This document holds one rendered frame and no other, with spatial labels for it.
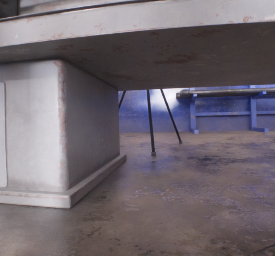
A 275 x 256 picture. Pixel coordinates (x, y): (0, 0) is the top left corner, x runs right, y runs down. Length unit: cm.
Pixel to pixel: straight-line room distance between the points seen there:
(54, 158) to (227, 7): 53
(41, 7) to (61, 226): 64
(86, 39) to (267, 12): 37
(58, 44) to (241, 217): 57
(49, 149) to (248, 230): 50
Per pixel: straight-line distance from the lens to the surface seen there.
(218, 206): 60
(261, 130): 357
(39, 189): 65
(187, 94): 335
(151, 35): 48
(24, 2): 84
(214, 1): 48
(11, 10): 81
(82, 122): 70
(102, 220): 52
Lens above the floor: 22
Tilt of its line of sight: level
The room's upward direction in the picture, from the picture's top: 1 degrees counter-clockwise
